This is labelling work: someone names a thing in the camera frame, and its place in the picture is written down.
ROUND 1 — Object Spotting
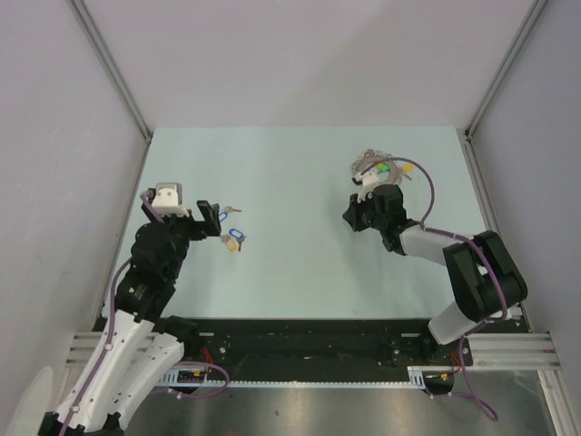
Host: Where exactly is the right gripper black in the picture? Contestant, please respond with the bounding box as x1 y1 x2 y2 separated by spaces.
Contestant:
343 190 387 232

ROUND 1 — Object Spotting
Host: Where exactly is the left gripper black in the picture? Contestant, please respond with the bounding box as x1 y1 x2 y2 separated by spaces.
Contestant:
142 199 220 280

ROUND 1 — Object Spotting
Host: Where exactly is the large metal keyring organizer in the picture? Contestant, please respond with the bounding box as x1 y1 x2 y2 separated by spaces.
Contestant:
350 149 415 185

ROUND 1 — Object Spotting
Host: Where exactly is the yellow tag key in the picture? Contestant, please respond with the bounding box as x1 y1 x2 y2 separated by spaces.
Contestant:
225 239 241 253
401 163 414 179

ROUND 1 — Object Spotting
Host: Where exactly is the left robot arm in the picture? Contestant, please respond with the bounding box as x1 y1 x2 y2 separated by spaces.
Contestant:
38 198 222 435

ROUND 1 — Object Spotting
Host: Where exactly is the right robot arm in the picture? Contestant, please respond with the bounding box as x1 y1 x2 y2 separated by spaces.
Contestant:
342 184 528 364

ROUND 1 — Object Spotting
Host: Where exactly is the blue tag key upper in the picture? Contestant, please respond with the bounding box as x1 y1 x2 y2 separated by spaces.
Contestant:
219 206 241 223

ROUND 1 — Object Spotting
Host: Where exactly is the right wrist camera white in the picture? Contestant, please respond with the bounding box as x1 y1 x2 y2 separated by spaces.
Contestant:
352 170 380 203

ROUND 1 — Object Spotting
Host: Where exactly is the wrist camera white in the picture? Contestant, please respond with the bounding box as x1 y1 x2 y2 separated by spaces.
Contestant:
352 170 380 203
152 183 189 217

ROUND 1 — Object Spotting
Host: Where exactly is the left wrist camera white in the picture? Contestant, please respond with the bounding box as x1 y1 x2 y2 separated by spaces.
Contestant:
152 183 189 217

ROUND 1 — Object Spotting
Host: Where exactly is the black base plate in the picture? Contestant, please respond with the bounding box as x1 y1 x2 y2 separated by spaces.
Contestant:
184 319 472 382

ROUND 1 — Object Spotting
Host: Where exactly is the white slotted cable duct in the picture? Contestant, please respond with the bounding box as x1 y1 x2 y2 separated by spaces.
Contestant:
155 366 454 391

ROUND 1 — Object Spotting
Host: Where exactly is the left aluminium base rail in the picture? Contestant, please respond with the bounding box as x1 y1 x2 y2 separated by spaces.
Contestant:
65 332 107 368

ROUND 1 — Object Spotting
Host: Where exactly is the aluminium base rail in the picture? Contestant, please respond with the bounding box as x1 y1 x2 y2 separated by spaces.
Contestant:
466 333 561 372
65 332 107 368

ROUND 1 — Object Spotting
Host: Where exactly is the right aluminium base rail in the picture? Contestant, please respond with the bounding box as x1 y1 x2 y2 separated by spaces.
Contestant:
466 333 561 372

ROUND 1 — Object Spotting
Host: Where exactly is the left aluminium frame post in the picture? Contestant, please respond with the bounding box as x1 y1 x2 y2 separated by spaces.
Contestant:
66 0 153 144

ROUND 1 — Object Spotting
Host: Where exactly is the aluminium frame post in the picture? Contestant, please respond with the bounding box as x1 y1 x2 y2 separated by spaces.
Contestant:
464 0 552 141
66 0 153 144

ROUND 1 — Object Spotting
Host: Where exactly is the right aluminium frame post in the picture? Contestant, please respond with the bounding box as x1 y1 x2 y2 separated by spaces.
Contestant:
464 0 552 141

